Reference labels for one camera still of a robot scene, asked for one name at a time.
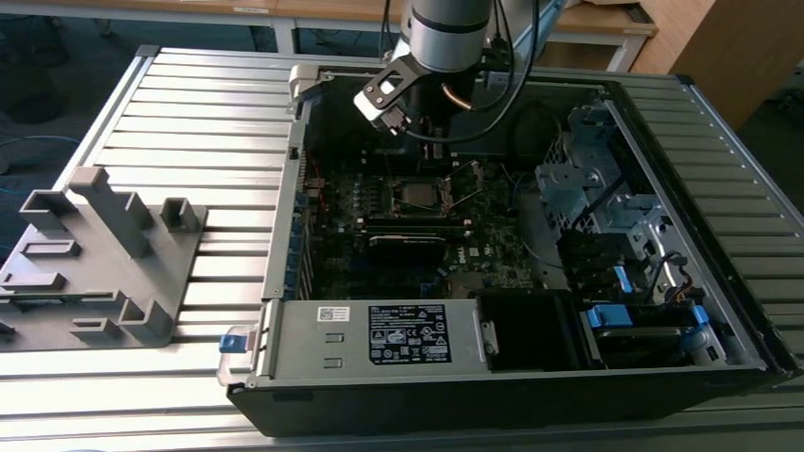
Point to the silver CPU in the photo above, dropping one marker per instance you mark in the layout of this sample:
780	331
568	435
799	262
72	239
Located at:
421	194

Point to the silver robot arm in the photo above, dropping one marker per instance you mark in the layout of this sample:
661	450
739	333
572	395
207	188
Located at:
445	37

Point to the CPU socket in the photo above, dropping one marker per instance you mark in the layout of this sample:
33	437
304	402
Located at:
397	212

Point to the black RAM slot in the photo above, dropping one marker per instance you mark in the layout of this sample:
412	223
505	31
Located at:
415	221
415	230

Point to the pale blue teach pendant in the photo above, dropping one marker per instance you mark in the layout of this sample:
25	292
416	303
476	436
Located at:
523	42

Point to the beige case foot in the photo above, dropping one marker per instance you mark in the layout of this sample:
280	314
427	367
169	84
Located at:
304	80

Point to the metal disk bay cage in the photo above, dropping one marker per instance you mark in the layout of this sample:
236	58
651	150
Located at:
565	181

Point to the green motherboard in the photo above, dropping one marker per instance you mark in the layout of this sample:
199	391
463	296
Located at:
496	235

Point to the gray plastic card guide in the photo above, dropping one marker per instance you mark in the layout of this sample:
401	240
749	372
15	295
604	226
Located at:
533	226

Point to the black graphics card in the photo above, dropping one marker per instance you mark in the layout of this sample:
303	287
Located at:
405	252

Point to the wooden desk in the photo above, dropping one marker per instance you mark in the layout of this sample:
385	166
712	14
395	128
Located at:
615	21

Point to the gray chipset heatsink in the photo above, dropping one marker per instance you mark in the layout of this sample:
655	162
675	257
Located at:
468	281

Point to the blue drive latch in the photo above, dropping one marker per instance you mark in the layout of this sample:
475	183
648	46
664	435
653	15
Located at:
620	278

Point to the wooden cabinet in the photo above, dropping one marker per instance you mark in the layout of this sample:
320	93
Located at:
741	47

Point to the blue disk carrier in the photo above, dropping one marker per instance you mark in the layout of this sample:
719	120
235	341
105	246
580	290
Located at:
605	315

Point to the silver power supply unit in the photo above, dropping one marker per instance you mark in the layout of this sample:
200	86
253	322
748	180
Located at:
301	339

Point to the blue case latch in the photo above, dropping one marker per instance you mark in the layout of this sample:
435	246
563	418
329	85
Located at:
233	342

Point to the gray parts rack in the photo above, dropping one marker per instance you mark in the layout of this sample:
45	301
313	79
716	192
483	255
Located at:
107	263

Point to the black PC case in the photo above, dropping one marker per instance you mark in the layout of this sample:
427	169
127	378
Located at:
440	409

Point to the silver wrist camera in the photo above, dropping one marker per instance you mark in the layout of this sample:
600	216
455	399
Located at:
376	101
496	80

